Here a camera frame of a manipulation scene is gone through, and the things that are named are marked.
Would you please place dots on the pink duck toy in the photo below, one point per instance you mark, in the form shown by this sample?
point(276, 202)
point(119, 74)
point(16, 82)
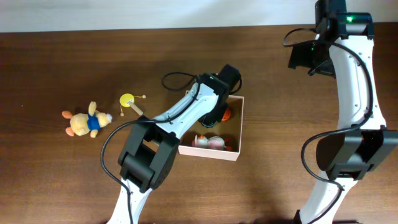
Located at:
point(214, 143)

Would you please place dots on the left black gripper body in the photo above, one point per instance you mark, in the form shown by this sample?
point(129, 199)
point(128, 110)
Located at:
point(217, 112)

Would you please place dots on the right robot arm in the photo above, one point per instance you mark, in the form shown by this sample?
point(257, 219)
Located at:
point(343, 49)

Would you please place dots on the orange lattice ball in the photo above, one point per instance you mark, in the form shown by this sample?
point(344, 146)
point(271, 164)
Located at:
point(227, 115)

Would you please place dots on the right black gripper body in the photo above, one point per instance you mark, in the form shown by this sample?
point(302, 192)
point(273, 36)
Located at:
point(315, 56)

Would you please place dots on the white cardboard box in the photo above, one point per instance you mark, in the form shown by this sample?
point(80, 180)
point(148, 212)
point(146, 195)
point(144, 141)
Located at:
point(230, 131)

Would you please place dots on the black round cap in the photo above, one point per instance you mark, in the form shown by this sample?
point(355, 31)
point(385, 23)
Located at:
point(208, 125)

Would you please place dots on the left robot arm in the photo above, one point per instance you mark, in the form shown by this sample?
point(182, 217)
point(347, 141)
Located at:
point(149, 152)

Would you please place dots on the yellow rattle drum toy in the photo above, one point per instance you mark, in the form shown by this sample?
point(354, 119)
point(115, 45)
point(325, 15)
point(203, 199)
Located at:
point(127, 100)

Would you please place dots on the tan plush bunny blue scarf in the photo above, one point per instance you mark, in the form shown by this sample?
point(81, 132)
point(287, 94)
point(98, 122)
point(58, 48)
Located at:
point(89, 123)

